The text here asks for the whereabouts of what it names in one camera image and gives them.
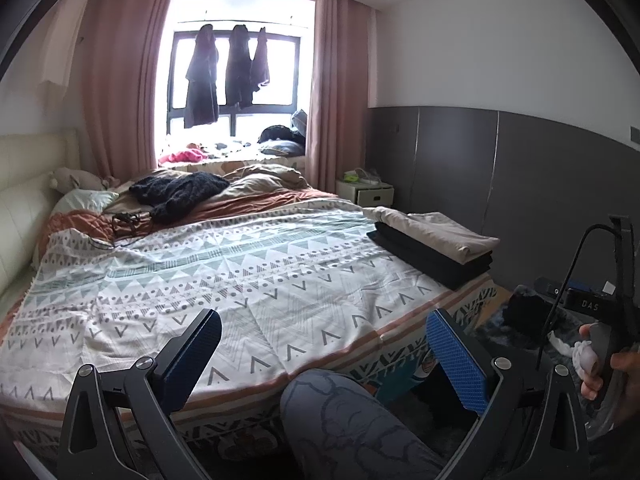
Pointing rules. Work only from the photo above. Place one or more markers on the small dark hanging garment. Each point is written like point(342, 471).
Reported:
point(260, 67)

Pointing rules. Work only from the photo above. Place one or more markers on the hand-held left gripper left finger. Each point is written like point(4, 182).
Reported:
point(192, 355)

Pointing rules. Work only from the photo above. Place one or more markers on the upright grey pillow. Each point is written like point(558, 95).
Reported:
point(300, 122)

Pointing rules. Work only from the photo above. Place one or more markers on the folded black clothes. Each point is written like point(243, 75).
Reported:
point(430, 265)

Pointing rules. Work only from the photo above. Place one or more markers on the black cloth bundle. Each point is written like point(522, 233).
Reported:
point(525, 312)

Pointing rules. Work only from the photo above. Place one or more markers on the black fluffy garment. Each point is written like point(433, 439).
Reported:
point(275, 133)

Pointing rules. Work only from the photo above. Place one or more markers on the clothes rail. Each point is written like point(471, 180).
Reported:
point(222, 22)

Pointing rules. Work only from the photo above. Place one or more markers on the cream leather headboard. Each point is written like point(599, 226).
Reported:
point(25, 200)

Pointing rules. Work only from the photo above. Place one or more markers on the beige jacket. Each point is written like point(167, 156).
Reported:
point(440, 232)

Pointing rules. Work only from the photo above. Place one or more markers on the white crumpled tissue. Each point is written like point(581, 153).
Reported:
point(562, 345)

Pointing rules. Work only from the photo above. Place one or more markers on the wall switch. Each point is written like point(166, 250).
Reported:
point(635, 135)

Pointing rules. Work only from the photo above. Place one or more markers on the red cloth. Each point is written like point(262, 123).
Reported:
point(187, 155)

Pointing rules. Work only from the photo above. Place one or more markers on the white nightstand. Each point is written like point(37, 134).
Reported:
point(370, 194)

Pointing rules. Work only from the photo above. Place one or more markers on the crumpled beige duvet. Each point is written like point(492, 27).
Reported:
point(265, 175)

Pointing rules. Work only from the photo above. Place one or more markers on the pink curtain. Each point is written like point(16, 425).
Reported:
point(125, 85)
point(340, 100)

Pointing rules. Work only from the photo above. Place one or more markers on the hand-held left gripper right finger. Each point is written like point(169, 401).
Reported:
point(457, 365)

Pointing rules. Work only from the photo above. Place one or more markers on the green and white item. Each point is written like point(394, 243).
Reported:
point(362, 176)

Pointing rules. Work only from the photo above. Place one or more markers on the cream air conditioner cover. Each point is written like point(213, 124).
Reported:
point(57, 55)

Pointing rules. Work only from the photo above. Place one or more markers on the black knitted sweater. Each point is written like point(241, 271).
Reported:
point(180, 190)

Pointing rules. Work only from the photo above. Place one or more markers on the long dark hanging garment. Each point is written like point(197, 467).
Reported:
point(202, 85)

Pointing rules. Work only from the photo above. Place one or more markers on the light green pillow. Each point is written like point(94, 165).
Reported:
point(85, 200)

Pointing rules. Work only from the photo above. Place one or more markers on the person's knees in grey trousers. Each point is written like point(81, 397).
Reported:
point(350, 425)

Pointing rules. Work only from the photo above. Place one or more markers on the black framed window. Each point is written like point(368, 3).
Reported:
point(280, 70)

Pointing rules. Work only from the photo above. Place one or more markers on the brown duvet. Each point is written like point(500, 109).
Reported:
point(240, 205)

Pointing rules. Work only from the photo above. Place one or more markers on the grey plush toy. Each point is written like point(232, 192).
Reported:
point(75, 177)

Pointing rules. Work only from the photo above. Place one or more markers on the patterned white blanket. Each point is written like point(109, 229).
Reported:
point(225, 270)

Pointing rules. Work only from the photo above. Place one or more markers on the person's right hand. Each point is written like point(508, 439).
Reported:
point(627, 367)

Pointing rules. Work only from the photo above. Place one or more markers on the blue grey pillow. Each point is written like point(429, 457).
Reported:
point(282, 148)

